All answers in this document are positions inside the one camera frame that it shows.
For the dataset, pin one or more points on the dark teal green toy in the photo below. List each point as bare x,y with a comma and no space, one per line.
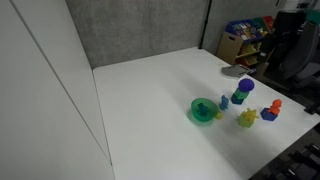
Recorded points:
202,109

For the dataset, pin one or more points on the green plastic bowl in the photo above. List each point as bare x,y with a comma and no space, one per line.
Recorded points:
209,117

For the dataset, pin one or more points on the small yellow toy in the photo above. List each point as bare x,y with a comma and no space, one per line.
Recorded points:
219,115

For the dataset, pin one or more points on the blue toy figure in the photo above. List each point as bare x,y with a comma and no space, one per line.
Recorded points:
224,103

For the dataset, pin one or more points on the purple spiky ball toy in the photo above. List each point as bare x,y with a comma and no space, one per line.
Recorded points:
246,85

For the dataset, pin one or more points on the wooden toy shelf with bins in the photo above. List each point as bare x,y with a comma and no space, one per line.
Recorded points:
233,43

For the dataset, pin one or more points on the yellow spiky toy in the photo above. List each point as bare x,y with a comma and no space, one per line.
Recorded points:
249,114

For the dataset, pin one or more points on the orange toy figure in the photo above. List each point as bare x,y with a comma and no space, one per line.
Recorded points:
275,106

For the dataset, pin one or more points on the grey metal mounting plate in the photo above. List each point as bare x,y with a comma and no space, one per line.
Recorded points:
233,71

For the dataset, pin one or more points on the dark blue block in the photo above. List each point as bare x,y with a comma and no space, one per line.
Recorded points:
236,99

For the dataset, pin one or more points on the black stand pole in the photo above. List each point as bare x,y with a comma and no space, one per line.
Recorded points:
205,26

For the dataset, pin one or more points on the lime green block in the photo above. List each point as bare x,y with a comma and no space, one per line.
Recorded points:
245,123

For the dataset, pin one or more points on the grey office chair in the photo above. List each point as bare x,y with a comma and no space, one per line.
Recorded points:
300,50

